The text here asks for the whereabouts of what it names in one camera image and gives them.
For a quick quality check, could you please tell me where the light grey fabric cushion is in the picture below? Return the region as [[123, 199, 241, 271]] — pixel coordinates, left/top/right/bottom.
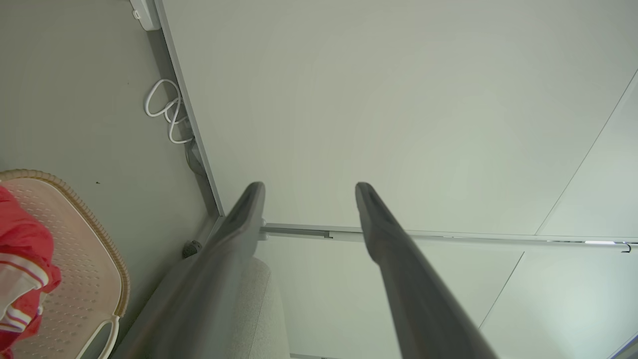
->
[[233, 256, 291, 359]]

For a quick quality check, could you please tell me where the cream perforated laundry basket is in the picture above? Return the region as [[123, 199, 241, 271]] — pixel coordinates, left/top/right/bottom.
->
[[0, 169, 131, 359]]

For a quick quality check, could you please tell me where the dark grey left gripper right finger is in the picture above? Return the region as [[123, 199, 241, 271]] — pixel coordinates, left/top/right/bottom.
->
[[355, 181, 499, 359]]

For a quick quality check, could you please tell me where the grey partition bottom rail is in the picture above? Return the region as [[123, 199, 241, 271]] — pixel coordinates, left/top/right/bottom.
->
[[154, 0, 224, 216]]

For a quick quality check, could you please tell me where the white plastic socket box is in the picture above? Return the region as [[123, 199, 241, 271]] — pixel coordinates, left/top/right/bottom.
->
[[130, 0, 161, 31]]

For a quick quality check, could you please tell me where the grey metal partition post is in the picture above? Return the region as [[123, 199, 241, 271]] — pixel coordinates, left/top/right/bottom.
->
[[259, 223, 638, 251]]

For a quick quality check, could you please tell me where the white looped cable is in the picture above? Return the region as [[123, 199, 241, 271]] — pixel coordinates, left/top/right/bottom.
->
[[144, 79, 195, 145]]

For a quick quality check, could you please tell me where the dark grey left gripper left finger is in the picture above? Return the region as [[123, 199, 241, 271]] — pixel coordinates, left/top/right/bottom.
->
[[112, 181, 266, 359]]

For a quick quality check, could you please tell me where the red and white garment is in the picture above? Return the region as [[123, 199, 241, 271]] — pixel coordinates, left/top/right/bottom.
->
[[0, 185, 62, 359]]

